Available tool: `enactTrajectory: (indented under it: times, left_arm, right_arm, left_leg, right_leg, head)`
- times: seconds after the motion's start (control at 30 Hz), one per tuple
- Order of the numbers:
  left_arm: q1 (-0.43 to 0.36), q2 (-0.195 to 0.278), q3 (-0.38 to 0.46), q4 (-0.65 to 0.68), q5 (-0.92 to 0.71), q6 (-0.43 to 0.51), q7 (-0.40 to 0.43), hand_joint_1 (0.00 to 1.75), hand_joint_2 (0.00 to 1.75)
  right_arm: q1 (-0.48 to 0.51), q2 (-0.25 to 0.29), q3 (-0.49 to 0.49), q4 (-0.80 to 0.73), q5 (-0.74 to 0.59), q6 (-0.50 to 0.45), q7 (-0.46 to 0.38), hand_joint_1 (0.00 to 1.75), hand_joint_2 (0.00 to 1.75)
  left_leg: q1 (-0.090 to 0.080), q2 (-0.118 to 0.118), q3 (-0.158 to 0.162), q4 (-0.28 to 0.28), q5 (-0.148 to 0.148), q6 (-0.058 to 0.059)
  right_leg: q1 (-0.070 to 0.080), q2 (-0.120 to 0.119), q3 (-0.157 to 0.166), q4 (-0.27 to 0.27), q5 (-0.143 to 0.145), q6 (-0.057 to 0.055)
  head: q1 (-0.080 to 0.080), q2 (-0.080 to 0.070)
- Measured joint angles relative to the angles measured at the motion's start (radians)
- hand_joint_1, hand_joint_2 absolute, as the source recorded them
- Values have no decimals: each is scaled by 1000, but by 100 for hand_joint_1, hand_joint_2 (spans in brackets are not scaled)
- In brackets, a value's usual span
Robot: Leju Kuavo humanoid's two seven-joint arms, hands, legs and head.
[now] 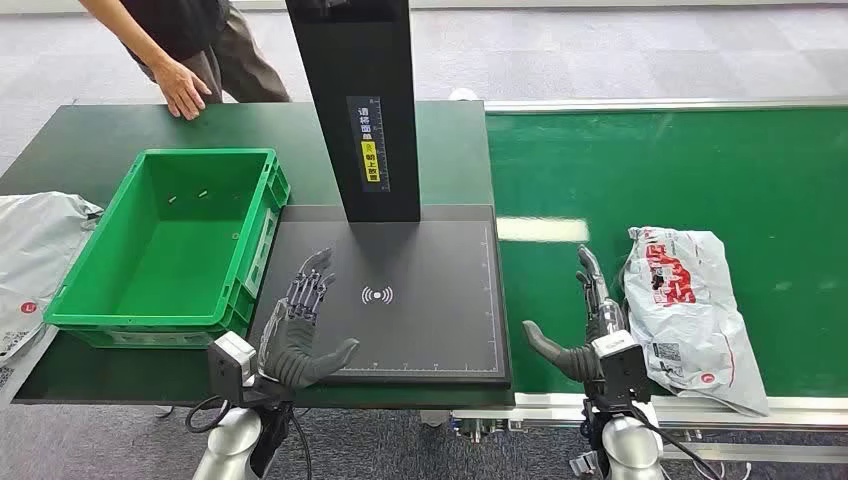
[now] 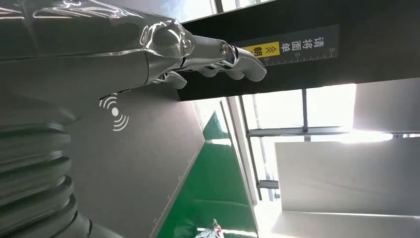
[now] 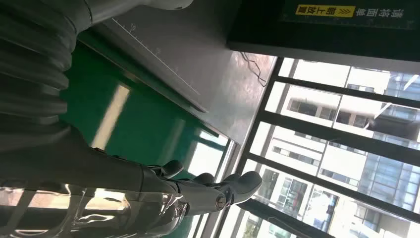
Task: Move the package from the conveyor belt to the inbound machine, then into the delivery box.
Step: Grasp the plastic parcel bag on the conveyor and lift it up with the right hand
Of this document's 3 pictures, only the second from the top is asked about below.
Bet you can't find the grey plastic mailer package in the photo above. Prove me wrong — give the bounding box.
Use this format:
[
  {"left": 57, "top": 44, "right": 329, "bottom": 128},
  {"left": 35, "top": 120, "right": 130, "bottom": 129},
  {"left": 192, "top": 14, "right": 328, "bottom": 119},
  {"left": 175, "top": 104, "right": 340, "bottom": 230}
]
[{"left": 195, "top": 219, "right": 226, "bottom": 238}]

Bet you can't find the black inbound scanner machine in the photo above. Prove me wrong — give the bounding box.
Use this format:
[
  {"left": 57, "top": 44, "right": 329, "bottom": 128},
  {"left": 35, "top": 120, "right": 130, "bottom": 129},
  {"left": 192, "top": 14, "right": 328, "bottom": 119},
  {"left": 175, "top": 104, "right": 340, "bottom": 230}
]
[{"left": 64, "top": 0, "right": 420, "bottom": 238}]

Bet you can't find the green conveyor belt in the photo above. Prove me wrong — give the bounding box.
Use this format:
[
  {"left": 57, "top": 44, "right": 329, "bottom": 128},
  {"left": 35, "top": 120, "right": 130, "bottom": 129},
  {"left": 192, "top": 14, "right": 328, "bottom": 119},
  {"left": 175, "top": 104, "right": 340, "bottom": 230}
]
[{"left": 157, "top": 111, "right": 259, "bottom": 238}]

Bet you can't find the dark window frame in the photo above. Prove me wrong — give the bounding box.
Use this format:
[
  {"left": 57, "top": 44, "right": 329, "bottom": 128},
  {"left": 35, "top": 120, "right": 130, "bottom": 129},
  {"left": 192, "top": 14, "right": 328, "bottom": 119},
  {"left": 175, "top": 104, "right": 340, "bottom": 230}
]
[{"left": 239, "top": 88, "right": 420, "bottom": 202}]

